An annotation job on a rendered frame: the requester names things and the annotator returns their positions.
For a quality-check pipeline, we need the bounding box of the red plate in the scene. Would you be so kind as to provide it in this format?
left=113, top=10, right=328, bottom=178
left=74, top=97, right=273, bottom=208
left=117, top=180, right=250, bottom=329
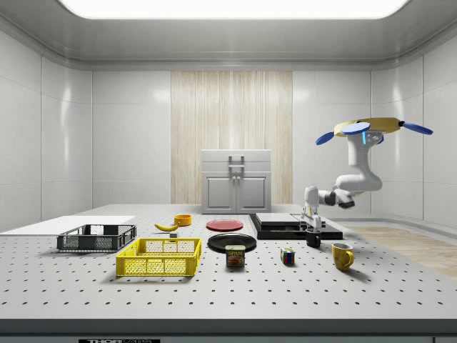
left=206, top=219, right=244, bottom=232

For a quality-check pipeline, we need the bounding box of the white board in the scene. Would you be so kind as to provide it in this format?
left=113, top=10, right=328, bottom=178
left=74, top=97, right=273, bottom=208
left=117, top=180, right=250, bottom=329
left=0, top=215, right=137, bottom=236

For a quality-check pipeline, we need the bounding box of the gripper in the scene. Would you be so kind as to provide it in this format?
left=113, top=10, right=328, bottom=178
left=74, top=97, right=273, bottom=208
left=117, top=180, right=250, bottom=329
left=298, top=212, right=325, bottom=234

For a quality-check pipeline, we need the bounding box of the white cabinet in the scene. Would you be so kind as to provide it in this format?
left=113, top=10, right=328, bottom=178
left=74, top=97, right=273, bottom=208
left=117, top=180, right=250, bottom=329
left=201, top=149, right=272, bottom=215

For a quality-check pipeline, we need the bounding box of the yellow basket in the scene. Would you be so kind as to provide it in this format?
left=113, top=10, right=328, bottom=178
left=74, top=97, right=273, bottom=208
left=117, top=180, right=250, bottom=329
left=115, top=237, right=203, bottom=277

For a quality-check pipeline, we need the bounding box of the drone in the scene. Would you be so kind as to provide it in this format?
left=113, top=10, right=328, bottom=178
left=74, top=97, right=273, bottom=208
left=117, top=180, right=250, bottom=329
left=314, top=116, right=434, bottom=146

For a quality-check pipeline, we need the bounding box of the flat-sided can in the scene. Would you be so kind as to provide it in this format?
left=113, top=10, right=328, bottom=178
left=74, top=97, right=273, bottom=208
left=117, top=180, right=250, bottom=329
left=225, top=244, right=246, bottom=268

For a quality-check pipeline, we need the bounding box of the yellow mug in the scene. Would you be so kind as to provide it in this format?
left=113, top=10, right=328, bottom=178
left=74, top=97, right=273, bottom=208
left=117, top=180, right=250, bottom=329
left=331, top=242, right=355, bottom=272

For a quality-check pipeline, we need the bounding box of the black mug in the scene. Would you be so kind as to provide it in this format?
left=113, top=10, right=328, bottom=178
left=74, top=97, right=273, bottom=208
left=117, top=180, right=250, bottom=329
left=305, top=228, right=323, bottom=248

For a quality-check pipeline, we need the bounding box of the black stove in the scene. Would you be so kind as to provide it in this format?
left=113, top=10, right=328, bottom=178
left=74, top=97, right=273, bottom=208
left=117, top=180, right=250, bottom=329
left=248, top=212, right=345, bottom=241

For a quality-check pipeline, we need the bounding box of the dark grey basket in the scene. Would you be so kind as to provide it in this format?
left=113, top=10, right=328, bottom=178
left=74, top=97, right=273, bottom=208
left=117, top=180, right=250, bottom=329
left=56, top=224, right=138, bottom=253

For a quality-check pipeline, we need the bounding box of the black plate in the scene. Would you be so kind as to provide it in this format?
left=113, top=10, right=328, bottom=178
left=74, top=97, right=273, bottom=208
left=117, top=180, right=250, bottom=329
left=207, top=233, right=258, bottom=253

